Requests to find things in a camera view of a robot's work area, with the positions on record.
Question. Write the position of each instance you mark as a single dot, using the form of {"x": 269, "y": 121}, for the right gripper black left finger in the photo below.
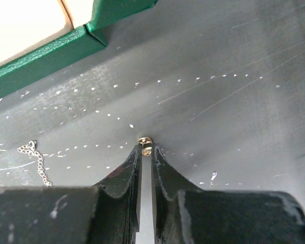
{"x": 107, "y": 212}

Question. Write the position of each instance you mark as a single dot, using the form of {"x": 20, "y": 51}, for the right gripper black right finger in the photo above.
{"x": 185, "y": 213}

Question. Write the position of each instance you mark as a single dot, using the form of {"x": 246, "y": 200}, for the green jewelry box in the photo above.
{"x": 83, "y": 41}

